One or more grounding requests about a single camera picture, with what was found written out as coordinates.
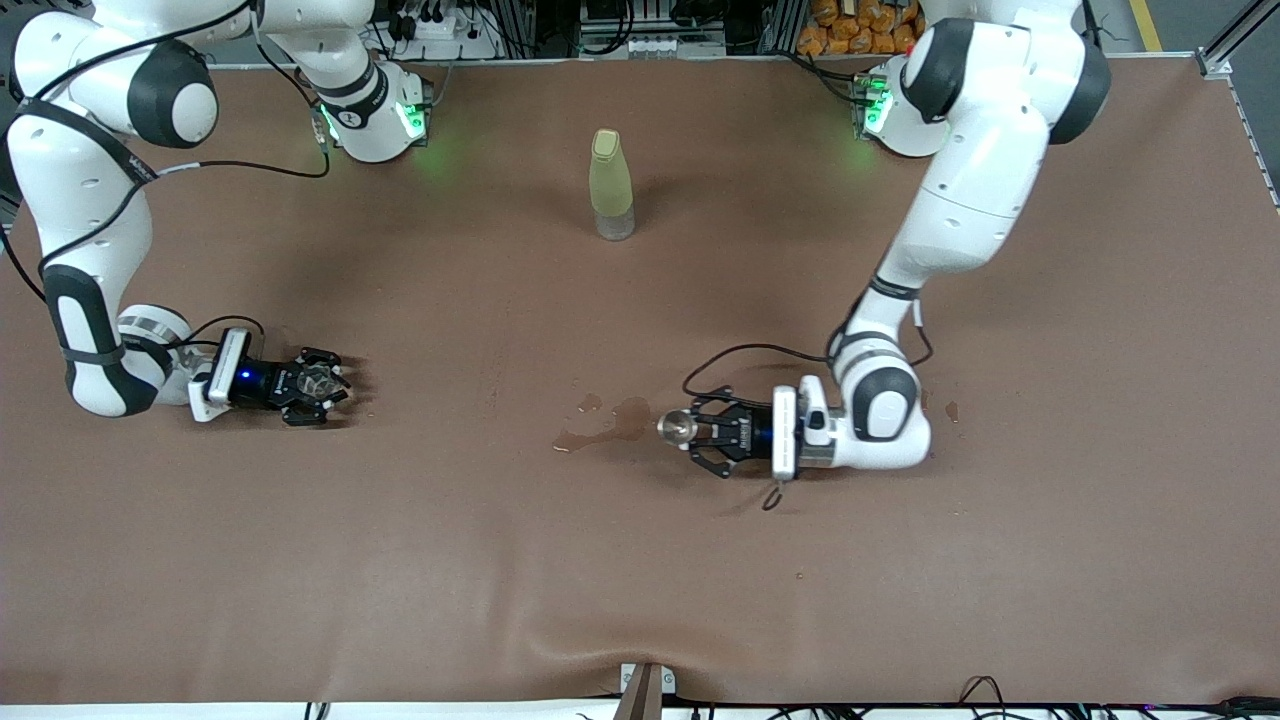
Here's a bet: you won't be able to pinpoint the green bottle with clear base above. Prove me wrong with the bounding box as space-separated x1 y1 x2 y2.
588 128 637 242

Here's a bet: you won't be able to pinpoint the white power strip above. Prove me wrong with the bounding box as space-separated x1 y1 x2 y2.
395 12 483 59

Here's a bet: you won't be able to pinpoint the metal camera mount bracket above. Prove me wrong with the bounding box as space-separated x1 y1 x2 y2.
612 662 677 720

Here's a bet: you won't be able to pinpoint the orange snack bags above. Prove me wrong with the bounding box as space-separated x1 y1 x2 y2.
797 0 926 57

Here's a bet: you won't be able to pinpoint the aluminium frame post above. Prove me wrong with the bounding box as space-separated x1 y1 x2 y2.
1195 0 1280 79

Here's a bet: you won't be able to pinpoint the brown liquid puddle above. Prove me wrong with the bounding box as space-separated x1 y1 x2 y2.
552 393 656 454

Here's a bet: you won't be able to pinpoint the brown table mat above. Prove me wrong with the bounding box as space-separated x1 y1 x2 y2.
0 55 1280 706

